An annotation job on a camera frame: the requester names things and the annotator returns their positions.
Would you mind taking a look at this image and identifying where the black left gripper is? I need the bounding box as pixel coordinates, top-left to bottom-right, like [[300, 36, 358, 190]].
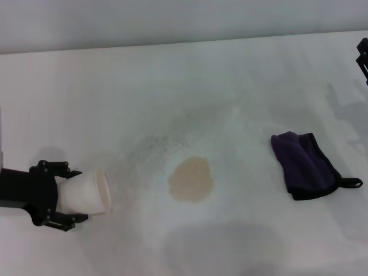
[[0, 160, 89, 233]]

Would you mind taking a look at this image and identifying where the white paper cup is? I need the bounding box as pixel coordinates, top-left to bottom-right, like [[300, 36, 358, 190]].
[[56, 169, 112, 216]]

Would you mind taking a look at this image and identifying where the brown water stain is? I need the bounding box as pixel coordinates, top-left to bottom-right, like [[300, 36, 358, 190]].
[[167, 156, 215, 203]]

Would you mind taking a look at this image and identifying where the purple rag with black trim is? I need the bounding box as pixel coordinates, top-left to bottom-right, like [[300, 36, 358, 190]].
[[270, 131, 363, 201]]

